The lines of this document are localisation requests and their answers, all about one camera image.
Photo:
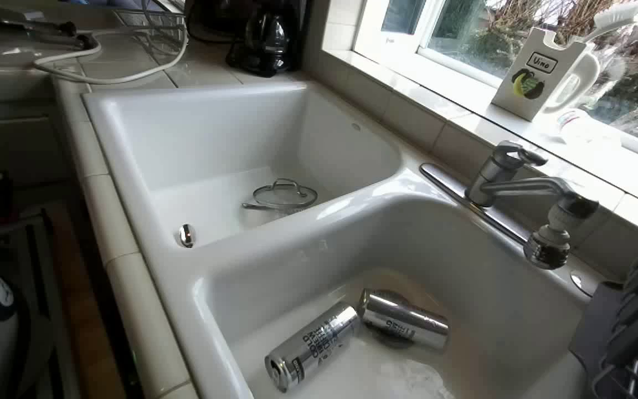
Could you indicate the white dish brush holder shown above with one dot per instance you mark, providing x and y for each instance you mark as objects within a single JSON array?
[{"x": 548, "y": 77}]

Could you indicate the black coffee maker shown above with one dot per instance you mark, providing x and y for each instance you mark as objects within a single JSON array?
[{"x": 263, "y": 36}]

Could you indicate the white window frame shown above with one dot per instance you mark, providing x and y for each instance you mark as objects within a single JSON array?
[{"x": 464, "y": 49}]

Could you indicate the silver can with label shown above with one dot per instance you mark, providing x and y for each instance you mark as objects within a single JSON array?
[{"x": 310, "y": 347}]

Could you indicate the plain silver metal can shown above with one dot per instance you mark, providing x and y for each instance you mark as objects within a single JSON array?
[{"x": 404, "y": 320}]

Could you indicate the white double basin sink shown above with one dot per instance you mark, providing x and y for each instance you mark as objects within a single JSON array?
[{"x": 252, "y": 277}]

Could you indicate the glass pot lid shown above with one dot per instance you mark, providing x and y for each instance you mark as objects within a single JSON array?
[{"x": 281, "y": 196}]

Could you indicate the wire dish rack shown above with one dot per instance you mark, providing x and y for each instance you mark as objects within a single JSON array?
[{"x": 159, "y": 30}]

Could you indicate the black dish drying rack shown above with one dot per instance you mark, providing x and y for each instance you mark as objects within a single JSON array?
[{"x": 606, "y": 339}]

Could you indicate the chrome sink faucet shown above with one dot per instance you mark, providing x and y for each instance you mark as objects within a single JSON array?
[{"x": 545, "y": 246}]

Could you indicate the small chrome drain stopper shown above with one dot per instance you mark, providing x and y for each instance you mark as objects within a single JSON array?
[{"x": 187, "y": 236}]

